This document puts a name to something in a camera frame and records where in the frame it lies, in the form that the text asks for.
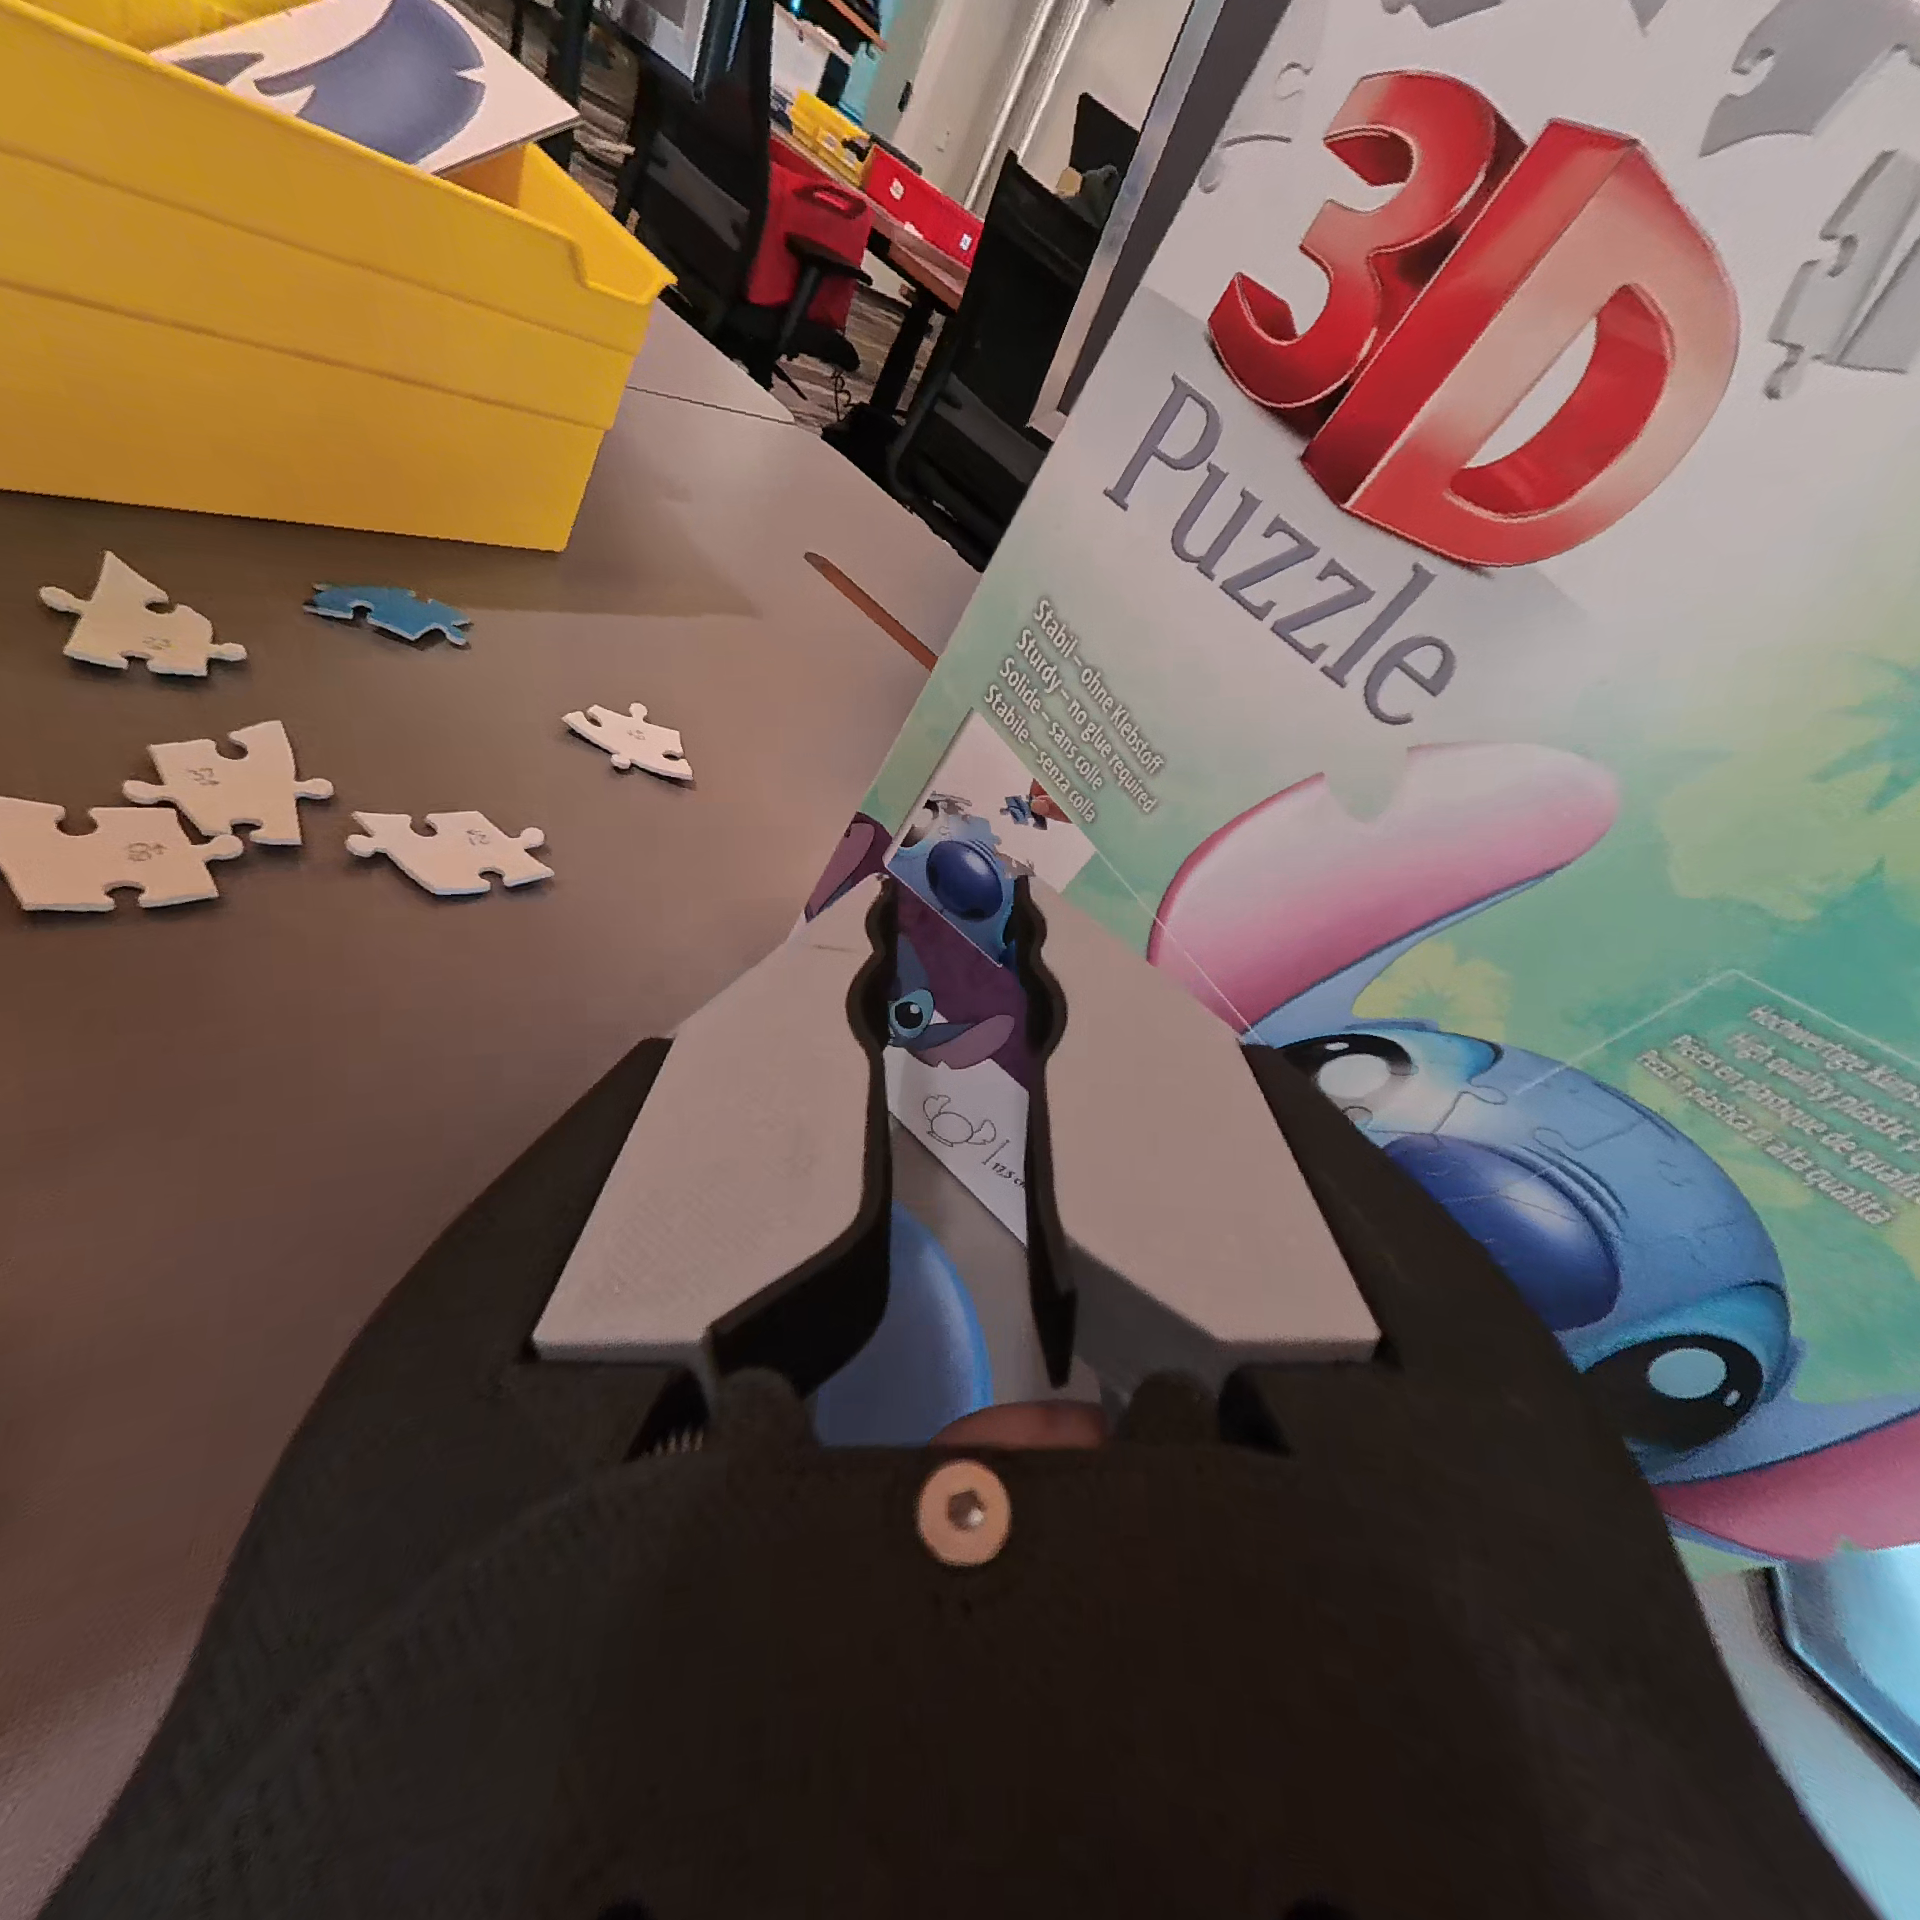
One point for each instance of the black office chair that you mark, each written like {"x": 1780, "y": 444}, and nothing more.
{"x": 1021, "y": 300}

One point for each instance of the colourful cartoon puzzle box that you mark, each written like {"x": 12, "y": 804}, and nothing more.
{"x": 1350, "y": 751}

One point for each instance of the blue puzzle piece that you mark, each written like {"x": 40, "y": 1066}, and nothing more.
{"x": 391, "y": 612}

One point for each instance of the scatter of puzzle pieces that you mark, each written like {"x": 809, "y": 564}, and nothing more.
{"x": 151, "y": 630}

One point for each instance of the yellow plastic bin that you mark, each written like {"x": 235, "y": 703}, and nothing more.
{"x": 300, "y": 375}

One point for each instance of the blue round plastic stand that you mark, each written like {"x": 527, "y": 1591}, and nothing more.
{"x": 915, "y": 1335}

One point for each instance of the white card with blue ears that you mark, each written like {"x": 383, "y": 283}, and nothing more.
{"x": 495, "y": 105}

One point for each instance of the red storage bin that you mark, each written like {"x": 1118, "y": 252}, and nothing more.
{"x": 922, "y": 203}

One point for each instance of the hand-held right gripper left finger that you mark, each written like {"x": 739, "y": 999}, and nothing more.
{"x": 734, "y": 1184}

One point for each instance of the small yellow storage bin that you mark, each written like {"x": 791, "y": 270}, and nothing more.
{"x": 825, "y": 128}

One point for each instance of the brown background desk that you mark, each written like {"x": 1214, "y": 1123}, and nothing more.
{"x": 931, "y": 278}

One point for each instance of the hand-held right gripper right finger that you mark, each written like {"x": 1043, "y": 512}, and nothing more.
{"x": 1200, "y": 1184}

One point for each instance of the red office chair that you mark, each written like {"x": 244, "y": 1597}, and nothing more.
{"x": 802, "y": 224}

